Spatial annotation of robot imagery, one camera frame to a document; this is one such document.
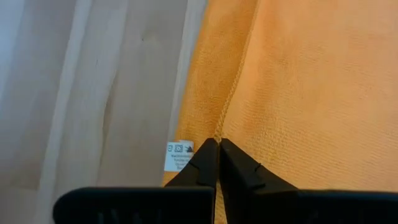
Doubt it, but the orange microfiber towel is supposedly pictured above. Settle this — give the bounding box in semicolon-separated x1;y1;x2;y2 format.
161;0;398;224

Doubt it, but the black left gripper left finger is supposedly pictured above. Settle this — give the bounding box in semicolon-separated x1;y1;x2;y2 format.
52;138;220;224

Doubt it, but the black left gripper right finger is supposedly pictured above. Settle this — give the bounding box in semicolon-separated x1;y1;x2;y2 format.
219;138;398;224

